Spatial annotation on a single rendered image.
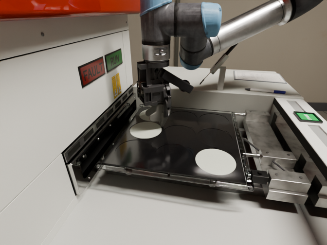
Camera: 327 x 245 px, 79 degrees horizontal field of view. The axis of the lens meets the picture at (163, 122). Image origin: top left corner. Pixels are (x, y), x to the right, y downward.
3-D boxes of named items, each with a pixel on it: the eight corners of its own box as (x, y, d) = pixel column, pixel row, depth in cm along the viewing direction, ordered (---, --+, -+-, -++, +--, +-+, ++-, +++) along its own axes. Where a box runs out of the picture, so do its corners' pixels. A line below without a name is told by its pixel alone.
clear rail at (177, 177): (95, 169, 49) (94, 165, 48) (97, 166, 50) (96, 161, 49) (254, 193, 42) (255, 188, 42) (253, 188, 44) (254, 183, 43)
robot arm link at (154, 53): (163, 41, 56) (176, 44, 50) (163, 57, 58) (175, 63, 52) (137, 42, 54) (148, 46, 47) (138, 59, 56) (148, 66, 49)
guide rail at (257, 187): (106, 173, 57) (105, 165, 56) (109, 168, 59) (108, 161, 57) (295, 201, 49) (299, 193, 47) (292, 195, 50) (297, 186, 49)
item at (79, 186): (74, 194, 47) (64, 164, 43) (133, 113, 85) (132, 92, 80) (81, 195, 47) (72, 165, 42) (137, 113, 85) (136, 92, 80)
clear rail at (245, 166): (247, 192, 43) (248, 187, 42) (230, 114, 75) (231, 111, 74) (254, 193, 42) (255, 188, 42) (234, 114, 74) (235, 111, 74)
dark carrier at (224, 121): (101, 164, 50) (101, 162, 49) (141, 107, 79) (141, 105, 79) (245, 184, 44) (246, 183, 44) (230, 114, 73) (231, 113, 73)
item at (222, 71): (207, 90, 76) (211, 53, 69) (207, 86, 79) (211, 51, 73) (224, 91, 75) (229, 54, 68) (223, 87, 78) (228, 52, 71)
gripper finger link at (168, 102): (159, 113, 62) (159, 86, 58) (164, 112, 63) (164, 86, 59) (165, 119, 59) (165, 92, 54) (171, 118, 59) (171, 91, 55)
